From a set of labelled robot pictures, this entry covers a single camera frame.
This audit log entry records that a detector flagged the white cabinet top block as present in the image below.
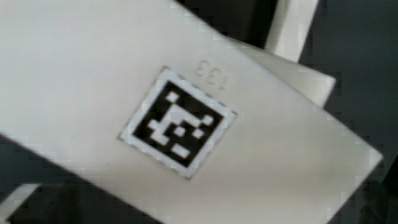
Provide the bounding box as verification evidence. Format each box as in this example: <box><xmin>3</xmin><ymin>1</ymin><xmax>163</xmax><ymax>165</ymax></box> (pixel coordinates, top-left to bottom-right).
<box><xmin>0</xmin><ymin>0</ymin><xmax>381</xmax><ymax>224</ymax></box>

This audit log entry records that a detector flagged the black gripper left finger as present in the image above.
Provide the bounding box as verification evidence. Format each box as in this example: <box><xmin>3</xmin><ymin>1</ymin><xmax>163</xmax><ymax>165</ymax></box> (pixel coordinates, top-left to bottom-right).
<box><xmin>0</xmin><ymin>183</ymin><xmax>71</xmax><ymax>224</ymax></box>

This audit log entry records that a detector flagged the white cabinet body box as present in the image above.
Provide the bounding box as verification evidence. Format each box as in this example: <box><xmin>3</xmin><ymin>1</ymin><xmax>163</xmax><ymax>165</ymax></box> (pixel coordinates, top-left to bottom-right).
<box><xmin>254</xmin><ymin>0</ymin><xmax>335</xmax><ymax>107</ymax></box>

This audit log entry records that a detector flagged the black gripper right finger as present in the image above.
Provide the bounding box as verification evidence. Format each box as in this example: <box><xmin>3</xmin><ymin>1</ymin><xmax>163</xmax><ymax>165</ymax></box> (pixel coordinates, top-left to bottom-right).
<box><xmin>358</xmin><ymin>170</ymin><xmax>398</xmax><ymax>224</ymax></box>

